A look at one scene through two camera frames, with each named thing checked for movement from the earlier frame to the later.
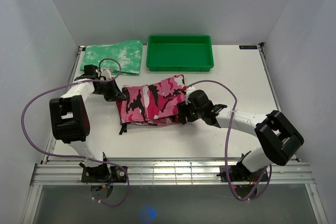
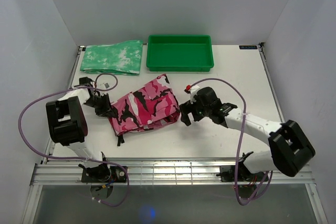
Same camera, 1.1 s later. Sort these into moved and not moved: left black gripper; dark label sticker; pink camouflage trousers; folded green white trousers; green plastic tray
Moved: pink camouflage trousers; left black gripper
Not moved: green plastic tray; folded green white trousers; dark label sticker
